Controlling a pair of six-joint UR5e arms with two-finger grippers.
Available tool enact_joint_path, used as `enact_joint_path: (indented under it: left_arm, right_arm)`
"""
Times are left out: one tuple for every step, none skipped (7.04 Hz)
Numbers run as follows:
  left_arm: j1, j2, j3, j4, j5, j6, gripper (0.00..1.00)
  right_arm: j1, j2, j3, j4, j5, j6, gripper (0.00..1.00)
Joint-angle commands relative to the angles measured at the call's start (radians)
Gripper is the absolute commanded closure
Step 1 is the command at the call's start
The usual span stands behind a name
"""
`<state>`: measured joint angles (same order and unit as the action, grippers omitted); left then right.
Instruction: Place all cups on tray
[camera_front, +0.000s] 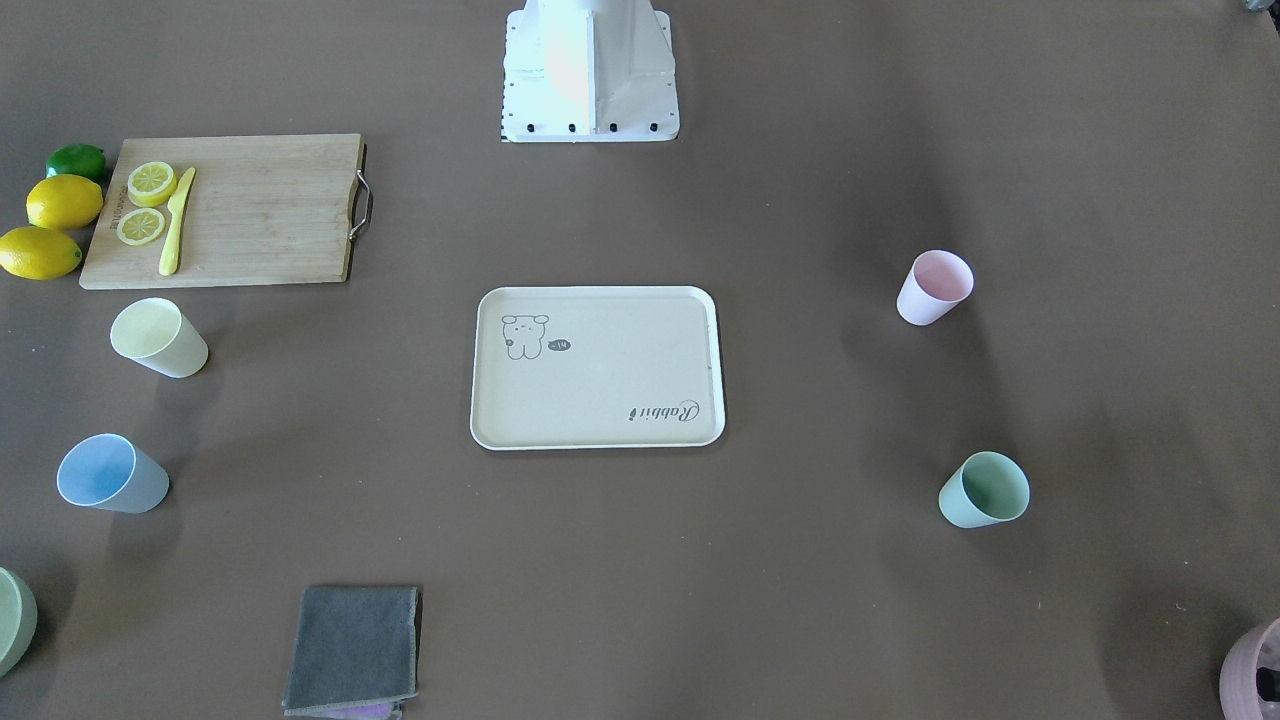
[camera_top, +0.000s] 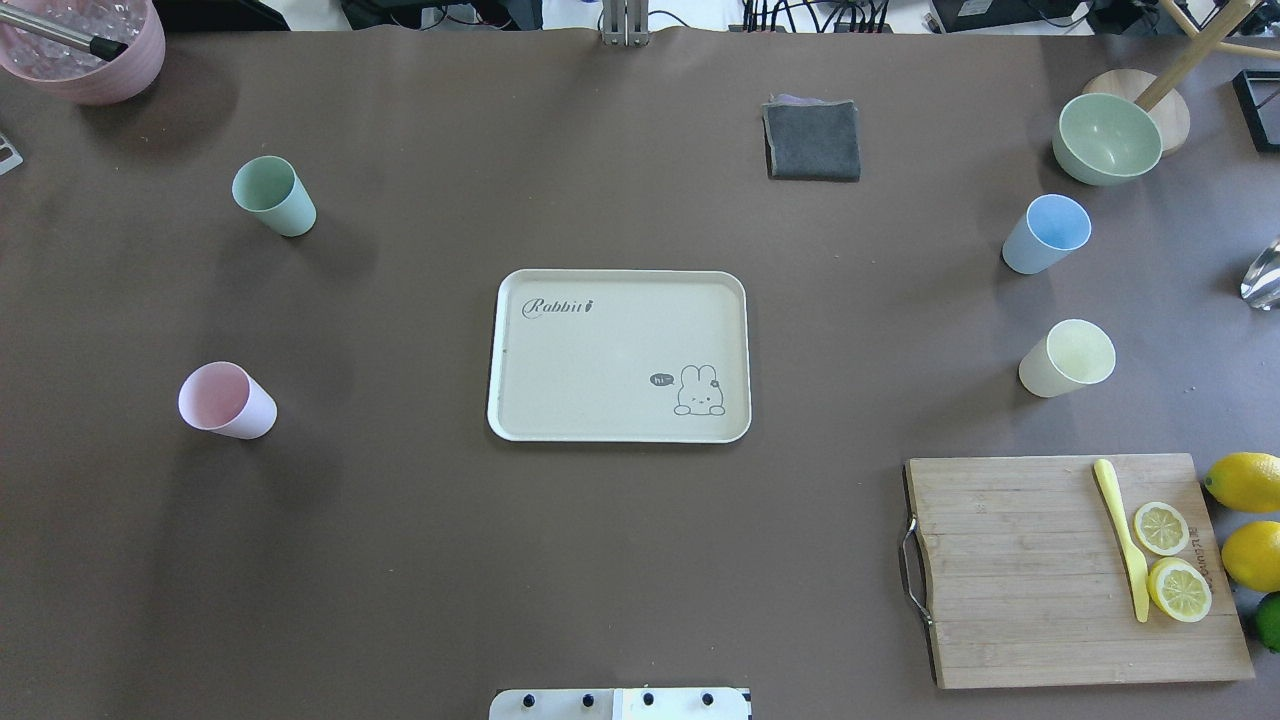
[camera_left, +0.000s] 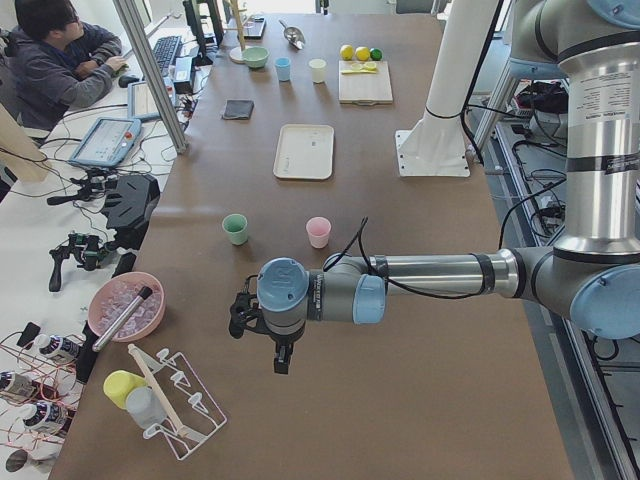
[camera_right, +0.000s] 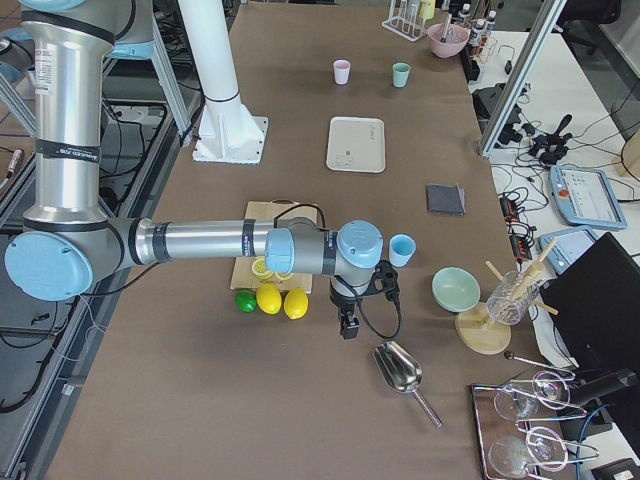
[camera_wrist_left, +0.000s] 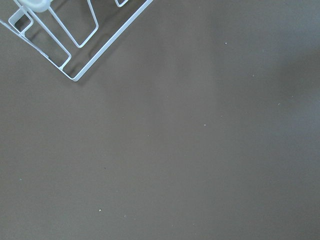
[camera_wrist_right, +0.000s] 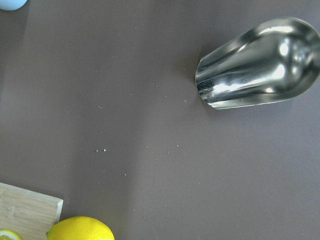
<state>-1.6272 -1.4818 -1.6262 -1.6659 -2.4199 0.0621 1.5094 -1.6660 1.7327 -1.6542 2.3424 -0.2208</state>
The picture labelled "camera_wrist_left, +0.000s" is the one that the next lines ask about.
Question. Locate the white cup on rack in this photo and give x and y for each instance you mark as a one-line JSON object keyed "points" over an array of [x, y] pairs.
{"points": [[38, 6]]}

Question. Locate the white wire rack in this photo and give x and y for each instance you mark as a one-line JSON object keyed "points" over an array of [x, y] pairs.
{"points": [[72, 34]]}

